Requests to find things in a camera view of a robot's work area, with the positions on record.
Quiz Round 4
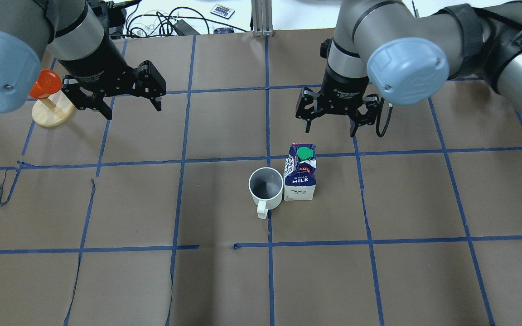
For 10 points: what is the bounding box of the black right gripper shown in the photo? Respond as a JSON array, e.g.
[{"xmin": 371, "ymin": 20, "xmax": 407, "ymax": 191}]
[{"xmin": 295, "ymin": 68, "xmax": 382, "ymax": 138}]

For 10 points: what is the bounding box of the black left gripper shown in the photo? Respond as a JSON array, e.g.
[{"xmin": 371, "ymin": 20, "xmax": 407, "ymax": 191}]
[{"xmin": 61, "ymin": 43, "xmax": 166, "ymax": 120}]

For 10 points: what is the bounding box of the blue white milk carton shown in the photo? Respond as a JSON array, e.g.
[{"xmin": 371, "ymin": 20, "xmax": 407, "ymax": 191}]
[{"xmin": 283, "ymin": 143, "xmax": 317, "ymax": 201}]

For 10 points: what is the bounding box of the white ribbed mug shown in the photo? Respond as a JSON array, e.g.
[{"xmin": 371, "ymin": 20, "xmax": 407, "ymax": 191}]
[{"xmin": 248, "ymin": 167, "xmax": 284, "ymax": 220}]

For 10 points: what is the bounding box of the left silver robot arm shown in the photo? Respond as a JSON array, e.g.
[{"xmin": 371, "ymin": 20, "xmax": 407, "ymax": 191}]
[{"xmin": 0, "ymin": 0, "xmax": 166, "ymax": 120}]

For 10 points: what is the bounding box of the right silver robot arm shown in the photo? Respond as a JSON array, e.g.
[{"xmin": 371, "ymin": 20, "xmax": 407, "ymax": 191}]
[{"xmin": 295, "ymin": 0, "xmax": 522, "ymax": 137}]

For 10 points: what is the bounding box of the yellow wooden stand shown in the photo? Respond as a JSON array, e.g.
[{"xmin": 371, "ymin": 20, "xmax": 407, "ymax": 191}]
[{"xmin": 31, "ymin": 91, "xmax": 76, "ymax": 128}]

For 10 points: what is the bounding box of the orange plastic scoop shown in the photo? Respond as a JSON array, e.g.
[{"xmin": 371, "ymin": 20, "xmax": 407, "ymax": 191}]
[{"xmin": 29, "ymin": 69, "xmax": 62, "ymax": 100}]

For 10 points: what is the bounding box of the small remote control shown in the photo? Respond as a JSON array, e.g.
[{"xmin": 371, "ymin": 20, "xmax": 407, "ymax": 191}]
[{"xmin": 210, "ymin": 4, "xmax": 236, "ymax": 20}]

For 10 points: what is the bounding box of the aluminium frame post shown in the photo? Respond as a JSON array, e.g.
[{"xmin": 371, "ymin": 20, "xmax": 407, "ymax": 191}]
[{"xmin": 251, "ymin": 0, "xmax": 274, "ymax": 37}]

